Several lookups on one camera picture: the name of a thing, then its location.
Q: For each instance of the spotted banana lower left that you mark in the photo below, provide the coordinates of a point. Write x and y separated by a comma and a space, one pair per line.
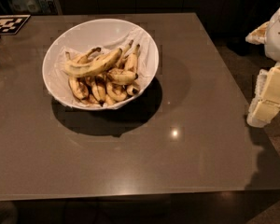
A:
79, 89

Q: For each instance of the black white marker tag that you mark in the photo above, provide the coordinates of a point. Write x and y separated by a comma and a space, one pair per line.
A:
11, 24

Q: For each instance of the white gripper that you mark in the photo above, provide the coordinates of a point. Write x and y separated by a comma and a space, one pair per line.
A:
278, 36

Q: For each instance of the large top banana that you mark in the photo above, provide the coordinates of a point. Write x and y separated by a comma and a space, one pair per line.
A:
95, 67

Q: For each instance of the curved banana lower centre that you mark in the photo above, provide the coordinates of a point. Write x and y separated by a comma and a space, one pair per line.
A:
116, 92

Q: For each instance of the banana upper right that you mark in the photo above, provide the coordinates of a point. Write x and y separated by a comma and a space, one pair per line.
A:
132, 60

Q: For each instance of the ripe banana centre right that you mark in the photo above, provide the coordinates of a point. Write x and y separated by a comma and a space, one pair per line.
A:
121, 76

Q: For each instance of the white bowl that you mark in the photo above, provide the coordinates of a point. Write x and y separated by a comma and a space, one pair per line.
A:
97, 84

